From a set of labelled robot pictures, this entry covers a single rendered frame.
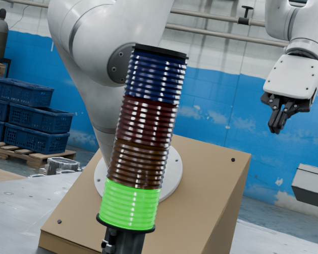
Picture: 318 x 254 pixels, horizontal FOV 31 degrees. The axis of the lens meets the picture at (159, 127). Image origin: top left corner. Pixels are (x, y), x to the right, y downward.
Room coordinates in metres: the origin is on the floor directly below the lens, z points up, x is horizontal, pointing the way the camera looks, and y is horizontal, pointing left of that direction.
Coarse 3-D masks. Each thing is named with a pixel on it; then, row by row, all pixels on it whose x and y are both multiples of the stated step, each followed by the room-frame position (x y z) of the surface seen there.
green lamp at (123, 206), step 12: (108, 180) 0.57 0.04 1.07; (108, 192) 0.57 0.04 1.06; (120, 192) 0.56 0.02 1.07; (132, 192) 0.56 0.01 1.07; (144, 192) 0.56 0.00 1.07; (156, 192) 0.57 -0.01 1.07; (108, 204) 0.57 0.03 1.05; (120, 204) 0.56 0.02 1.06; (132, 204) 0.56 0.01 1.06; (144, 204) 0.56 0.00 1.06; (156, 204) 0.58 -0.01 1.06; (108, 216) 0.56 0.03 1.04; (120, 216) 0.56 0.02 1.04; (132, 216) 0.56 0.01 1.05; (144, 216) 0.56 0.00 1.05; (132, 228) 0.56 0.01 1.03; (144, 228) 0.57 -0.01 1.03
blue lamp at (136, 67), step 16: (144, 64) 0.56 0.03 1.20; (160, 64) 0.56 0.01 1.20; (176, 64) 0.56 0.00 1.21; (128, 80) 0.57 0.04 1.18; (144, 80) 0.56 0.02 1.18; (160, 80) 0.56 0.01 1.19; (176, 80) 0.57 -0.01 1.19; (144, 96) 0.56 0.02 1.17; (160, 96) 0.56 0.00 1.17; (176, 96) 0.57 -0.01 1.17
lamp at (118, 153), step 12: (120, 144) 0.57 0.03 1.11; (132, 144) 0.56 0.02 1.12; (120, 156) 0.56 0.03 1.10; (132, 156) 0.56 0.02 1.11; (144, 156) 0.56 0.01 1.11; (156, 156) 0.56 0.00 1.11; (120, 168) 0.56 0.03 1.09; (132, 168) 0.56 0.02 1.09; (144, 168) 0.56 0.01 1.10; (156, 168) 0.57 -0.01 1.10; (120, 180) 0.56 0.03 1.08; (132, 180) 0.56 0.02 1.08; (144, 180) 0.56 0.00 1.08; (156, 180) 0.57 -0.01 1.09
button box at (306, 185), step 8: (304, 168) 1.04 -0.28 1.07; (312, 168) 1.03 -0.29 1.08; (296, 176) 1.03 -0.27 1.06; (304, 176) 1.03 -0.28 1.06; (312, 176) 1.02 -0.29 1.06; (296, 184) 1.03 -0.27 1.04; (304, 184) 1.02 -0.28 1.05; (312, 184) 1.01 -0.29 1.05; (296, 192) 1.04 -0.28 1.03; (304, 192) 1.02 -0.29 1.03; (312, 192) 1.01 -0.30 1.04; (304, 200) 1.06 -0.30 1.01; (312, 200) 1.04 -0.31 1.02
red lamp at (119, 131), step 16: (128, 96) 0.57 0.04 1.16; (128, 112) 0.56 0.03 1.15; (144, 112) 0.56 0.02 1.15; (160, 112) 0.56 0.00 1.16; (176, 112) 0.58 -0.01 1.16; (128, 128) 0.56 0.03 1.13; (144, 128) 0.56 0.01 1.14; (160, 128) 0.56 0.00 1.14; (144, 144) 0.56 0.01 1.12; (160, 144) 0.57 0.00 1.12
